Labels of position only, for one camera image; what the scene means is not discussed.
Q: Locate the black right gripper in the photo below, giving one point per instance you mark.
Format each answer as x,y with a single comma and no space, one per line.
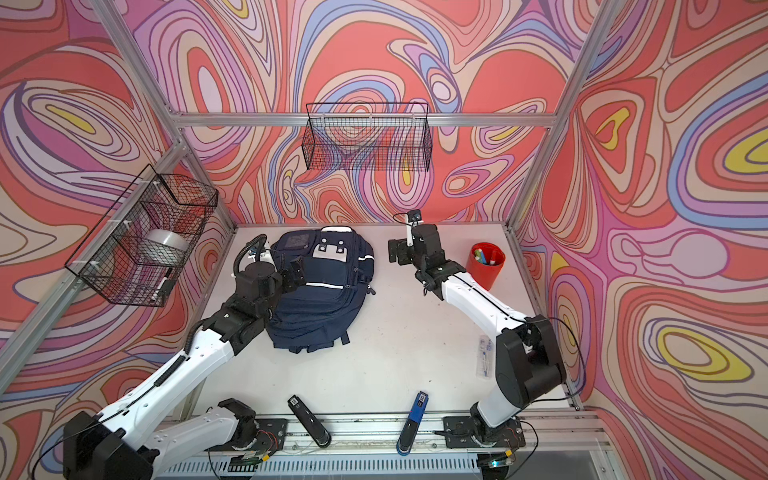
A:
401,246

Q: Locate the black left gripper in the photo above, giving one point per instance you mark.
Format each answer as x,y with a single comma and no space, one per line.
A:
297,272

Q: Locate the navy blue student backpack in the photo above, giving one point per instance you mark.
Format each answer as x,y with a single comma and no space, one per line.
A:
338,265

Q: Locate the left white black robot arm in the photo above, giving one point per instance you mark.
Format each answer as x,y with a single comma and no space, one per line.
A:
124,440

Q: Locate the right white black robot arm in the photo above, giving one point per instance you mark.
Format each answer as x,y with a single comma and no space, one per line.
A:
528,363

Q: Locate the red ribbed metal pen cup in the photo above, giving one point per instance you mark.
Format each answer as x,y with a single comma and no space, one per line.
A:
485,262

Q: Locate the white tape roll in basket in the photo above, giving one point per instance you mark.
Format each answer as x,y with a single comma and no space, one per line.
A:
163,248

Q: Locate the clear plastic ruler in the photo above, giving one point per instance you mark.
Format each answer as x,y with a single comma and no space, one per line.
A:
485,358

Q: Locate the black stapler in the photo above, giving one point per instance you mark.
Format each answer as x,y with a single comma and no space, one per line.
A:
313,426

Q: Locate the blue stapler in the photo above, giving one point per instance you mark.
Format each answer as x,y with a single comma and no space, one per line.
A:
411,426

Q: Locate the black wire basket back wall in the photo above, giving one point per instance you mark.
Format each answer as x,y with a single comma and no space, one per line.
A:
367,136

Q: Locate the black wire basket wall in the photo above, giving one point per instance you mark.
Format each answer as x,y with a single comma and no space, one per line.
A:
367,136
135,255

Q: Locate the black wire basket left wall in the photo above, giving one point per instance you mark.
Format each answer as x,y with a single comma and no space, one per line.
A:
135,255

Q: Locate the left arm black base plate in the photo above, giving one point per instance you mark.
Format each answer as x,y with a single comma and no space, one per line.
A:
264,436

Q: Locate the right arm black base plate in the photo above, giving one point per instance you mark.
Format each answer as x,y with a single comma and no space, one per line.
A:
464,432

